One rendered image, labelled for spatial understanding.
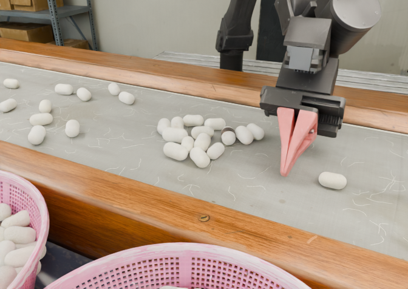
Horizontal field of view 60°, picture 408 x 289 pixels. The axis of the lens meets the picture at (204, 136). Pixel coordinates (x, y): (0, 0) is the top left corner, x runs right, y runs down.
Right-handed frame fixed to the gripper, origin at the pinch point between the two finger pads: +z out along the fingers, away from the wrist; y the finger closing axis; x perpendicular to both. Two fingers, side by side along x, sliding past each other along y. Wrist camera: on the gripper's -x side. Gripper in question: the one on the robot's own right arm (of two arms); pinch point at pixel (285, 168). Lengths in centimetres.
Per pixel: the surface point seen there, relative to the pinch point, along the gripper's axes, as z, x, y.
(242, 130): -5.4, 4.3, -8.0
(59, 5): -125, 130, -218
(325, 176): -0.3, 0.6, 4.7
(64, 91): -6.8, 6.7, -45.0
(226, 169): 1.6, 1.0, -7.4
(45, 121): 1.7, -0.2, -38.2
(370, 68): -132, 174, 9
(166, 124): -3.4, 2.8, -19.3
